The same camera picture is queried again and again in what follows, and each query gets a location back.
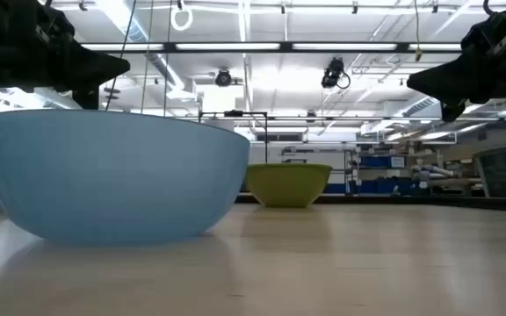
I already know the black table edge frame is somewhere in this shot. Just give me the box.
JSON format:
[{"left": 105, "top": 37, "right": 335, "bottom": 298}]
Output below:
[{"left": 0, "top": 191, "right": 506, "bottom": 214}]

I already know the green bowl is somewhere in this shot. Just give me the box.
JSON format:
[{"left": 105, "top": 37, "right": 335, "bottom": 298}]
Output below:
[{"left": 245, "top": 163, "right": 334, "bottom": 209}]

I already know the white cable loop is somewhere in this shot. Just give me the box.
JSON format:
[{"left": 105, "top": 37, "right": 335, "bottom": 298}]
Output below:
[{"left": 170, "top": 0, "right": 194, "bottom": 32}]

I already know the overhead light bar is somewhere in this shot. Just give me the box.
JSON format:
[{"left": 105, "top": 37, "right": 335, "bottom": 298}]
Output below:
[{"left": 80, "top": 41, "right": 463, "bottom": 54}]

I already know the black hanging cable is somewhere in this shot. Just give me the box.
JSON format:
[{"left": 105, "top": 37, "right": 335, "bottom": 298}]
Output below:
[{"left": 105, "top": 0, "right": 139, "bottom": 111}]

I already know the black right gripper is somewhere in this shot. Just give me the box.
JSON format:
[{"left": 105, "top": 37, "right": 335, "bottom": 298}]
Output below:
[{"left": 406, "top": 9, "right": 506, "bottom": 123}]

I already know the silver ceiling duct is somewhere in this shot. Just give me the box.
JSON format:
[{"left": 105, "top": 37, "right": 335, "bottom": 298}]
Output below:
[{"left": 98, "top": 0, "right": 188, "bottom": 91}]

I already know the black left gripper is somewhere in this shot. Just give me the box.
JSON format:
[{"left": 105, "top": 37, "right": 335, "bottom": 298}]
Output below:
[{"left": 24, "top": 0, "right": 131, "bottom": 111}]

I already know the large blue bowl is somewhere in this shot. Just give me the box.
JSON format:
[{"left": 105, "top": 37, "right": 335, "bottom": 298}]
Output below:
[{"left": 0, "top": 109, "right": 251, "bottom": 247}]

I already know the blue storage bin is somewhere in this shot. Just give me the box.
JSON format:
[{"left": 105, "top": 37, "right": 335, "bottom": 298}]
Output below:
[
  {"left": 324, "top": 178, "right": 417, "bottom": 196},
  {"left": 358, "top": 155, "right": 407, "bottom": 169}
]

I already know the yellow hanging cable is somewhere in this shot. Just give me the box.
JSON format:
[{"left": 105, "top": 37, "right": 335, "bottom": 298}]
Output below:
[{"left": 413, "top": 0, "right": 423, "bottom": 62}]

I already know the round black ceiling device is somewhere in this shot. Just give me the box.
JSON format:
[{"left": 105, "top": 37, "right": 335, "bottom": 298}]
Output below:
[{"left": 213, "top": 68, "right": 234, "bottom": 88}]

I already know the thin grey hanging cable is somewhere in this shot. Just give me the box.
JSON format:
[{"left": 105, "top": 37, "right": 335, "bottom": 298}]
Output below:
[
  {"left": 140, "top": 0, "right": 155, "bottom": 114},
  {"left": 163, "top": 0, "right": 173, "bottom": 118}
]

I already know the black frame stand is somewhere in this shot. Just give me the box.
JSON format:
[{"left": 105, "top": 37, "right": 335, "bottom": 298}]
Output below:
[{"left": 198, "top": 110, "right": 270, "bottom": 165}]

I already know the black overhead camera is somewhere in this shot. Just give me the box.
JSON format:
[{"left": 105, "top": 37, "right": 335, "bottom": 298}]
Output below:
[{"left": 320, "top": 56, "right": 351, "bottom": 90}]

